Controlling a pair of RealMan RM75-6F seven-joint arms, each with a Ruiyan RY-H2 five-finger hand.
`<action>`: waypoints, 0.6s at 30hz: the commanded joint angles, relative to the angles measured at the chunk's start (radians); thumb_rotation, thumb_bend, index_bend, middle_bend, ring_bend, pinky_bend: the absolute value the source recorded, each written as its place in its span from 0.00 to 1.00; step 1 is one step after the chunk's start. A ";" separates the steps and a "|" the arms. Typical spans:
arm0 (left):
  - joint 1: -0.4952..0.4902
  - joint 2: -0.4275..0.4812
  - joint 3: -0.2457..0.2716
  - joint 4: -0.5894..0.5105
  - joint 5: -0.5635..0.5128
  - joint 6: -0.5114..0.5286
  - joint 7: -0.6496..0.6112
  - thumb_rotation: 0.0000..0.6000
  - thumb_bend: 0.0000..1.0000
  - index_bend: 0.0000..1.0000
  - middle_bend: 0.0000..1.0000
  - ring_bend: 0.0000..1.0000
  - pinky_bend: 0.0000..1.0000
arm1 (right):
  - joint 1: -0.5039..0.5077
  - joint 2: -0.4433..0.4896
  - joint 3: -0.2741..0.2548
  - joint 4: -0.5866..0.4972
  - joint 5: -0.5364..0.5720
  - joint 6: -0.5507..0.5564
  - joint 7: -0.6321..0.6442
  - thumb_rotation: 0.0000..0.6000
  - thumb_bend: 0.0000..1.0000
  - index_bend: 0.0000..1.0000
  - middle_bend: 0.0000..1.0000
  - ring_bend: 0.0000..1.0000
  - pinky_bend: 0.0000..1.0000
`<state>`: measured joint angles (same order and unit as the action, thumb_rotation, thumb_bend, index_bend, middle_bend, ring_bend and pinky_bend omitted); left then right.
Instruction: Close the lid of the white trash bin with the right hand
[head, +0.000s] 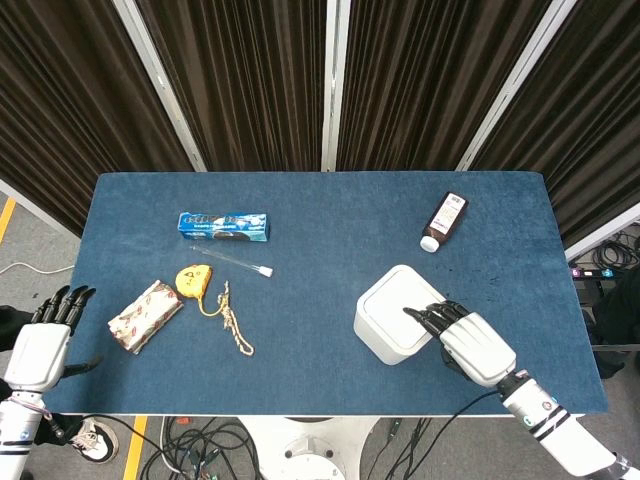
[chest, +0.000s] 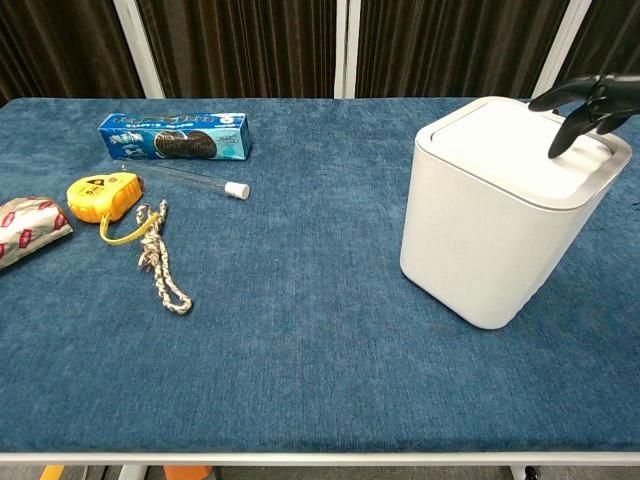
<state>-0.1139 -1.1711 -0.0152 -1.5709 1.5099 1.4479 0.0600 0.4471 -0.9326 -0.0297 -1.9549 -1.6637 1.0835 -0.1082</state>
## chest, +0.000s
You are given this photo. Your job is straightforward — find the yellow tape measure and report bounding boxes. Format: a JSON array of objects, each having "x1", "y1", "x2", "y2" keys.
[{"x1": 66, "y1": 172, "x2": 161, "y2": 246}]

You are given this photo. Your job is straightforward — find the white trash bin lid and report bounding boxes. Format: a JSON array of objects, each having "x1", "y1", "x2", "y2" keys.
[{"x1": 429, "y1": 102, "x2": 614, "y2": 201}]

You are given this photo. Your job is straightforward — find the white plastic container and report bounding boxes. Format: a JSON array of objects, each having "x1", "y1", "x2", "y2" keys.
[{"x1": 399, "y1": 96, "x2": 634, "y2": 331}]

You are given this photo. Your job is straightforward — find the dark brown pleated curtain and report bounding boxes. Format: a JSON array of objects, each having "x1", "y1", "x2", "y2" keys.
[
  {"x1": 355, "y1": 0, "x2": 571, "y2": 99},
  {"x1": 574, "y1": 0, "x2": 640, "y2": 81},
  {"x1": 137, "y1": 0, "x2": 339, "y2": 99},
  {"x1": 0, "y1": 0, "x2": 144, "y2": 106}
]

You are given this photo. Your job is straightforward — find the clear test tube white cap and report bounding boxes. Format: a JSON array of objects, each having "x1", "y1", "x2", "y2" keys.
[{"x1": 114, "y1": 159, "x2": 251, "y2": 200}]

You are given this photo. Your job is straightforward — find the blue fabric table mat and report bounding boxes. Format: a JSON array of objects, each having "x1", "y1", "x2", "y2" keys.
[{"x1": 0, "y1": 97, "x2": 640, "y2": 454}]

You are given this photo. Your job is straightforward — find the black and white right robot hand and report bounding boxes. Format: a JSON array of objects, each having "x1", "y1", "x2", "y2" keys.
[{"x1": 528, "y1": 73, "x2": 640, "y2": 160}]

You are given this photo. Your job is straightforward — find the white table frame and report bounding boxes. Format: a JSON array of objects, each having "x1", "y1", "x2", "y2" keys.
[{"x1": 0, "y1": 451, "x2": 640, "y2": 480}]

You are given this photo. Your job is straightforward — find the blue Oreo cookie box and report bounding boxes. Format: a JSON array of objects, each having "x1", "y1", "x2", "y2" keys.
[{"x1": 97, "y1": 112, "x2": 253, "y2": 162}]

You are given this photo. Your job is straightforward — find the white partition post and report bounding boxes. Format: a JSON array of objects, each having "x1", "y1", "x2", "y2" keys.
[
  {"x1": 112, "y1": 0, "x2": 166, "y2": 99},
  {"x1": 333, "y1": 0, "x2": 362, "y2": 99},
  {"x1": 529, "y1": 0, "x2": 601, "y2": 101}
]

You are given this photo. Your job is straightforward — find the beige braided rope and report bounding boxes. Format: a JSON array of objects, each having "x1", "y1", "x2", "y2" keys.
[{"x1": 134, "y1": 199, "x2": 194, "y2": 316}]

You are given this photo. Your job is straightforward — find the silver red snack packet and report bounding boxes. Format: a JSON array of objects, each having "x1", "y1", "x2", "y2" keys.
[{"x1": 0, "y1": 195, "x2": 74, "y2": 271}]

